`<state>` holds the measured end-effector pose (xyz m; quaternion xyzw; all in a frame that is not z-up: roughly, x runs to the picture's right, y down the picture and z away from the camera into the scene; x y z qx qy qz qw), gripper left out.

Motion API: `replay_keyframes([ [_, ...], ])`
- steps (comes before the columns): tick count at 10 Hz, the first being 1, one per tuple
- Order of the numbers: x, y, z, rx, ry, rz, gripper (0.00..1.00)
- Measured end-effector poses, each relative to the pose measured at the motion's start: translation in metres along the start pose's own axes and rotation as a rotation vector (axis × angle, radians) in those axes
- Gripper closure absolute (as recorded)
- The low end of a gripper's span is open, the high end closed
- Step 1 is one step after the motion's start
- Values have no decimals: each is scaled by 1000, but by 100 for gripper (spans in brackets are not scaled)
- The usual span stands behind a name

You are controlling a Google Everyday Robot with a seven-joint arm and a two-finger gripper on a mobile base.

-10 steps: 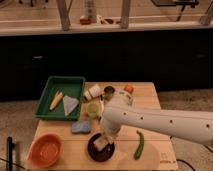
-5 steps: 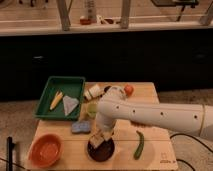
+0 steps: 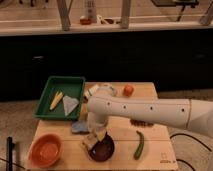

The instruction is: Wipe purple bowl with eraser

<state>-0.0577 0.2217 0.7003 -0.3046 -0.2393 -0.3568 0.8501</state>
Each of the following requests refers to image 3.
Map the black cable on floor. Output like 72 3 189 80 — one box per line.
169 132 213 171

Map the black stand at left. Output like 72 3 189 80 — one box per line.
6 137 15 171

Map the green plastic tray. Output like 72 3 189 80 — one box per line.
35 76 85 121

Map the white bottle on shelf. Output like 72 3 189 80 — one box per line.
85 0 97 23

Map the purple bowl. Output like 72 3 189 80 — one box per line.
88 135 115 162

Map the green chili pepper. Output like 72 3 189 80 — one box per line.
133 131 144 160

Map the blue sponge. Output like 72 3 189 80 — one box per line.
71 121 88 134

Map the orange tomato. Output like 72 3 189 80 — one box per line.
123 85 134 97

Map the orange bowl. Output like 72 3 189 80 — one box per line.
29 134 62 168

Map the red item on shelf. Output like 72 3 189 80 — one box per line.
80 18 92 25

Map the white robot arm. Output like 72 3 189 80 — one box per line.
87 90 213 138

